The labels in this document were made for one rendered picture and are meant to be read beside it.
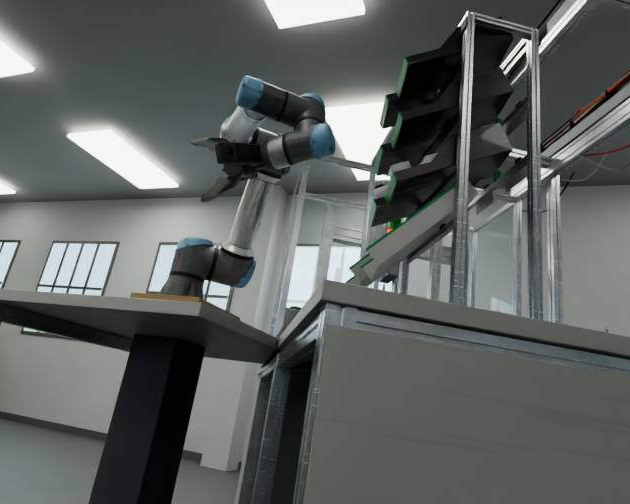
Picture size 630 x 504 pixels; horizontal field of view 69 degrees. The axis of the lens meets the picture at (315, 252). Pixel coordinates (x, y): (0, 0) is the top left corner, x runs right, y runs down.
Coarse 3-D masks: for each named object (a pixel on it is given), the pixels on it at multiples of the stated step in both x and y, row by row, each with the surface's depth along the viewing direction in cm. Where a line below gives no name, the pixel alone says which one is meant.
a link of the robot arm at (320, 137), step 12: (312, 120) 108; (300, 132) 106; (312, 132) 104; (324, 132) 103; (288, 144) 106; (300, 144) 105; (312, 144) 104; (324, 144) 104; (288, 156) 106; (300, 156) 106; (312, 156) 106; (324, 156) 107
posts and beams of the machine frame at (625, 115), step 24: (600, 0) 148; (624, 0) 147; (576, 24) 157; (552, 48) 168; (600, 120) 207; (624, 120) 192; (576, 144) 221; (600, 144) 209; (552, 168) 237; (552, 192) 240; (552, 216) 236; (552, 240) 232; (432, 264) 236; (552, 264) 228; (432, 288) 232; (552, 288) 225; (552, 312) 221
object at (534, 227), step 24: (528, 48) 115; (528, 72) 112; (528, 96) 110; (528, 120) 108; (528, 144) 106; (456, 168) 101; (528, 168) 104; (456, 192) 98; (528, 192) 102; (456, 216) 96; (528, 216) 100; (456, 240) 94; (528, 240) 98; (408, 264) 126; (456, 264) 92; (528, 264) 97; (456, 288) 90; (528, 288) 95; (528, 312) 93
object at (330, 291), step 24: (336, 288) 64; (360, 288) 64; (312, 312) 72; (384, 312) 65; (408, 312) 64; (432, 312) 65; (456, 312) 66; (480, 312) 66; (288, 336) 101; (504, 336) 68; (528, 336) 66; (552, 336) 67; (576, 336) 68; (600, 336) 68; (624, 336) 69; (312, 360) 141
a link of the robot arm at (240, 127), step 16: (256, 80) 107; (240, 96) 106; (256, 96) 106; (272, 96) 107; (240, 112) 116; (256, 112) 109; (272, 112) 109; (224, 128) 137; (240, 128) 124; (256, 128) 125
